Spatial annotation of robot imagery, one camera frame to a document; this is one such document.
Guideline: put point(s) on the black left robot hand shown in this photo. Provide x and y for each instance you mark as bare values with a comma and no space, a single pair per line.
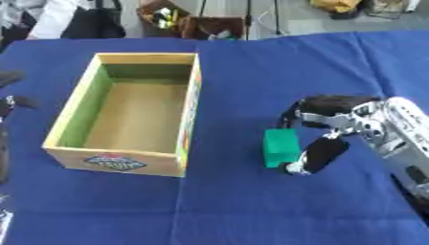
22,102

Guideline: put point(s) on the black tripod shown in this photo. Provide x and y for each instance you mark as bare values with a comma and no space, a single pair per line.
248,19

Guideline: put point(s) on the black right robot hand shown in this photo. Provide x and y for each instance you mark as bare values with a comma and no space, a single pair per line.
329,106

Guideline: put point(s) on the black bag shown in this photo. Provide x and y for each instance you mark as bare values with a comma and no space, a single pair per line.
96,24

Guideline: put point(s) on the green rectangular block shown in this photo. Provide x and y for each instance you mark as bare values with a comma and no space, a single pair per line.
281,147

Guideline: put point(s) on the person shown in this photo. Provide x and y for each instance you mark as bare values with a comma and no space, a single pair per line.
53,17

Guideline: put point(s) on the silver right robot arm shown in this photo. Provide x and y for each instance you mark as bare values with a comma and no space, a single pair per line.
399,127

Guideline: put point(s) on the yellow bag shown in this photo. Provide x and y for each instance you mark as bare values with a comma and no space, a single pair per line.
338,6

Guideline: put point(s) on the brown open cardboard box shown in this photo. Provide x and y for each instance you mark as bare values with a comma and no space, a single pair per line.
215,28

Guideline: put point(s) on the tan cardboard box green inside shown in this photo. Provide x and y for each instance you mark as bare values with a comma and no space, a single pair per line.
137,118

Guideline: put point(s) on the brown cardboard box with items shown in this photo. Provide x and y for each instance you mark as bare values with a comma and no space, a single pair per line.
162,14

